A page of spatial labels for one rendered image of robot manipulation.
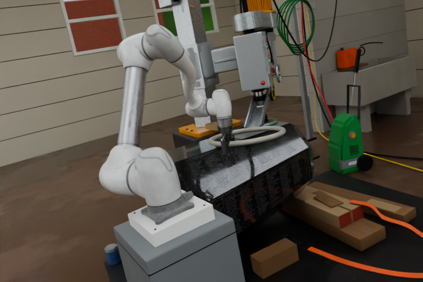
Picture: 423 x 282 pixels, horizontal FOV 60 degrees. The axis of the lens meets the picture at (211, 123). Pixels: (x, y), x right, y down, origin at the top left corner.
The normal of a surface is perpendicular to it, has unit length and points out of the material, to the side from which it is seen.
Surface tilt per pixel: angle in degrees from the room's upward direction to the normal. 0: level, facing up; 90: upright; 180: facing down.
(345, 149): 90
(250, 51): 90
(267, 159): 45
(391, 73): 90
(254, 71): 90
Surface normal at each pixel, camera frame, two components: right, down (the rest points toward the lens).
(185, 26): -0.54, 0.27
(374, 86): 0.53, 0.07
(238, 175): 0.22, -0.62
